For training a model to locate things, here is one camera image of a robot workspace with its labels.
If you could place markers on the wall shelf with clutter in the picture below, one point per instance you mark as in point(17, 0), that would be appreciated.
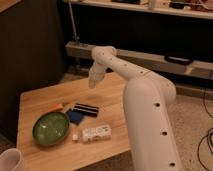
point(143, 8)

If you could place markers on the grey bench rail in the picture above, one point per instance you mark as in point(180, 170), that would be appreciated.
point(150, 61)

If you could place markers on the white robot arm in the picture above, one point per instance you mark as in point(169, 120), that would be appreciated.
point(145, 99)

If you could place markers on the wooden low table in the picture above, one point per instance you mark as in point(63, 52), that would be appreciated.
point(69, 155)

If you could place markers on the small white cube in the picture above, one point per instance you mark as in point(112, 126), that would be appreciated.
point(75, 137)

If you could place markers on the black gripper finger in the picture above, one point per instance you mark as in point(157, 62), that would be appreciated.
point(77, 108)
point(93, 111)

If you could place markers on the blue eraser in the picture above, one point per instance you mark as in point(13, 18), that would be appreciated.
point(75, 117)

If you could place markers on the white cup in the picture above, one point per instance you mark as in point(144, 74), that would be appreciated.
point(12, 160)

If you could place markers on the green bowl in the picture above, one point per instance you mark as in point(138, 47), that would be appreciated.
point(51, 128)

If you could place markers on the black handle on rail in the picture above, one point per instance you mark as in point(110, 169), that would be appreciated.
point(178, 60)

